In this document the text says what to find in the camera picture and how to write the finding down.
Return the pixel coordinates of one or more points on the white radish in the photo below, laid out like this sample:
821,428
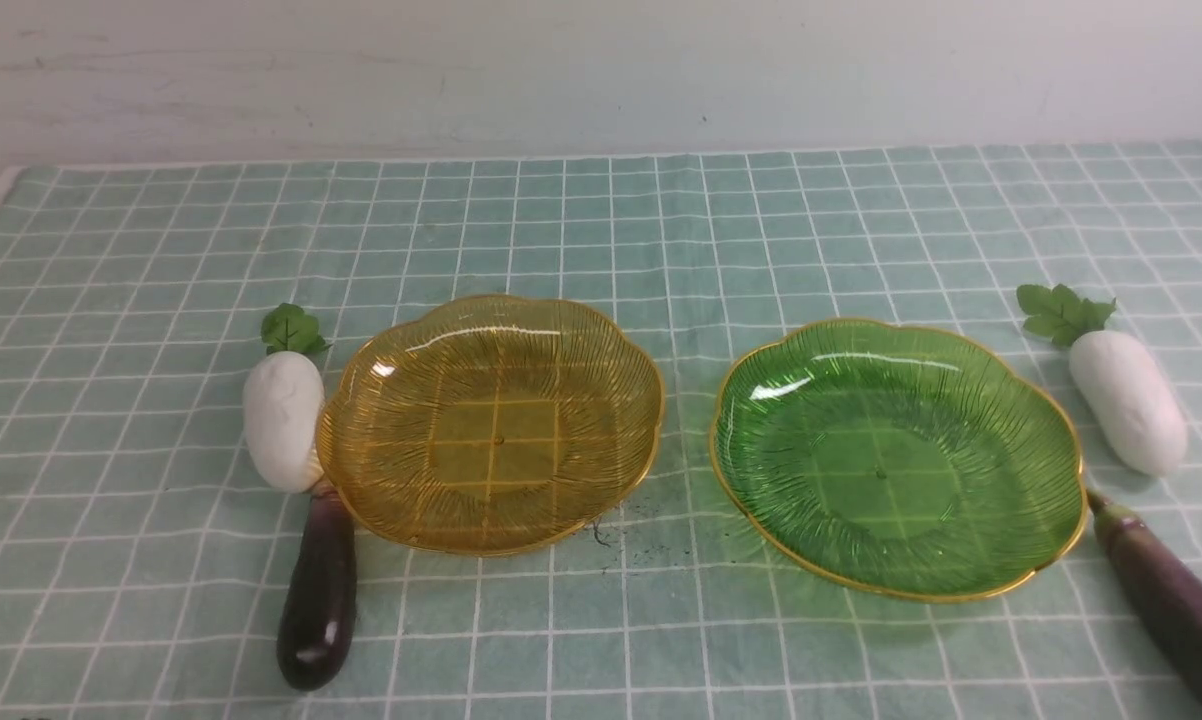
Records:
1125,388
283,397

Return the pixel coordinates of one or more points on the dark purple eggplant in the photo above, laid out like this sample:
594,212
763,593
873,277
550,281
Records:
320,611

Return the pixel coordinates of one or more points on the amber ribbed plastic plate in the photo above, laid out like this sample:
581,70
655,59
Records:
492,425

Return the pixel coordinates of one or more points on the green ribbed plastic plate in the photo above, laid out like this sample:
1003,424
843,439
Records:
899,460

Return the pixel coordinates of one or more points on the green checkered tablecloth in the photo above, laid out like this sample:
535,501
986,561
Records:
143,562

